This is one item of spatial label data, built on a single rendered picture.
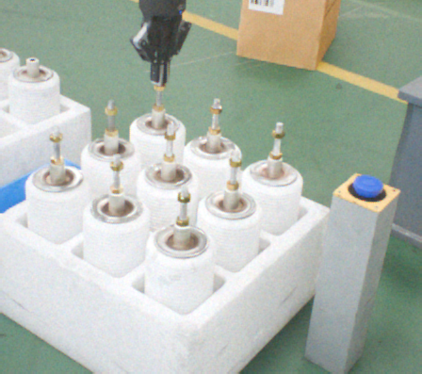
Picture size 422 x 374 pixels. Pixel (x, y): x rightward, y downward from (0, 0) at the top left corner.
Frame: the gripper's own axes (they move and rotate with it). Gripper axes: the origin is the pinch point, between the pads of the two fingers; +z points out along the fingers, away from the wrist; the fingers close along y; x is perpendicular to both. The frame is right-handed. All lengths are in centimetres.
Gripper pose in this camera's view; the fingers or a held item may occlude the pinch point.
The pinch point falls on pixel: (160, 72)
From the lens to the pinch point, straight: 128.0
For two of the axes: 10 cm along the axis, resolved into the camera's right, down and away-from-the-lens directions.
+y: 6.1, -3.7, 7.0
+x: -7.9, -3.6, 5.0
